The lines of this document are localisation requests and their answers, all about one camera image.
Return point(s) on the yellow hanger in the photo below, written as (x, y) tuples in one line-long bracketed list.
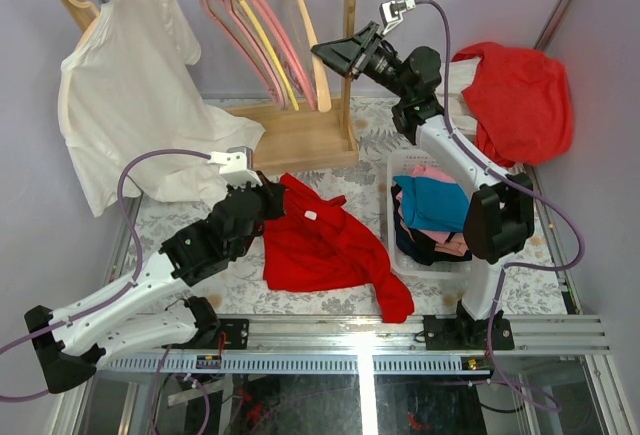
[(269, 49)]

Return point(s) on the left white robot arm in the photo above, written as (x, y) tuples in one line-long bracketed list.
[(73, 342)]

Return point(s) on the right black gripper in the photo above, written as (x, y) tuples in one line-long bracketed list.
[(344, 56)]

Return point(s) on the red t shirt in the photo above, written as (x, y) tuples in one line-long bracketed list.
[(319, 246)]

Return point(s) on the white t shirt on hanger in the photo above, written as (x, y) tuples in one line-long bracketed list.
[(132, 117)]

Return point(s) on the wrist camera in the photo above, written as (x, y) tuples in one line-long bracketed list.
[(235, 166), (392, 14)]

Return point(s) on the white laundry basket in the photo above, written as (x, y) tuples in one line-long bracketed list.
[(401, 162)]

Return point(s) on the pink garment in basket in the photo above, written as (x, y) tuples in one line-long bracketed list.
[(449, 240)]

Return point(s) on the rear white basket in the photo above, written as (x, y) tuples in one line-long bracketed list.
[(462, 120)]

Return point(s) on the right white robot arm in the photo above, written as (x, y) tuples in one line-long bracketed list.
[(500, 218)]

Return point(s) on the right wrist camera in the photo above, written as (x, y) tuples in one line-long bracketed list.
[(392, 14)]

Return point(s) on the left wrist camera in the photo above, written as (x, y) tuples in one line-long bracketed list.
[(235, 166)]

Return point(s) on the light wooden hanger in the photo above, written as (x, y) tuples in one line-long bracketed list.
[(305, 36)]

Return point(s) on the aluminium rail frame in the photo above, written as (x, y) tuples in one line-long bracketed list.
[(335, 374)]

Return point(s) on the red garment on rear basket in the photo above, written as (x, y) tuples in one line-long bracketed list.
[(521, 101)]

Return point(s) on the white garment in rear basket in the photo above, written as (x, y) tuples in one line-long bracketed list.
[(460, 80)]

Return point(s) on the wooden clothes rack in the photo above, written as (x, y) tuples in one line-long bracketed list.
[(307, 139)]

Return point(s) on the pink hanger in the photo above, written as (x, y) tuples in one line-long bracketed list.
[(236, 25), (285, 58)]

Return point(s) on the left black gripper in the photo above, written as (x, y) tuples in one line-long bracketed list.
[(272, 194)]

